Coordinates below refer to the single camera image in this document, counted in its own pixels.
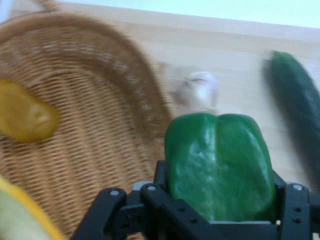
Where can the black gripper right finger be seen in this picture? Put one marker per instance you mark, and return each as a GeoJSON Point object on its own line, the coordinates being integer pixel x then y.
{"type": "Point", "coordinates": [295, 212]}

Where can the green bell pepper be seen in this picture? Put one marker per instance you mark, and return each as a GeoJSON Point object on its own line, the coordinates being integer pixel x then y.
{"type": "Point", "coordinates": [217, 170]}

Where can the light wooden cutting board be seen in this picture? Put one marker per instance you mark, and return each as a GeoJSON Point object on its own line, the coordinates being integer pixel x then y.
{"type": "Point", "coordinates": [237, 50]}

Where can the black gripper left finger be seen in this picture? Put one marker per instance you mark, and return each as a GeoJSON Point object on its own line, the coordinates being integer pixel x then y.
{"type": "Point", "coordinates": [162, 205]}

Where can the woven wicker basket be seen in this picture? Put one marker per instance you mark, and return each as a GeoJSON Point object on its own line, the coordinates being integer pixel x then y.
{"type": "Point", "coordinates": [95, 125]}

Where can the white garlic bulb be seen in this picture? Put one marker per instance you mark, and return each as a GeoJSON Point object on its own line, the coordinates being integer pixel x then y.
{"type": "Point", "coordinates": [197, 90]}

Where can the yellow and pale green vegetable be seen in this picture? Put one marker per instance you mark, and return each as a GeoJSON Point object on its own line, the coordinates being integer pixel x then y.
{"type": "Point", "coordinates": [17, 215]}

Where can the dark green cucumber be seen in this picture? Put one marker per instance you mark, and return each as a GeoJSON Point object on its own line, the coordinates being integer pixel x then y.
{"type": "Point", "coordinates": [295, 100]}

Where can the yellow bell pepper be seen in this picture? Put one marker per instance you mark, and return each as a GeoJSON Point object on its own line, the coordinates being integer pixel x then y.
{"type": "Point", "coordinates": [22, 115]}

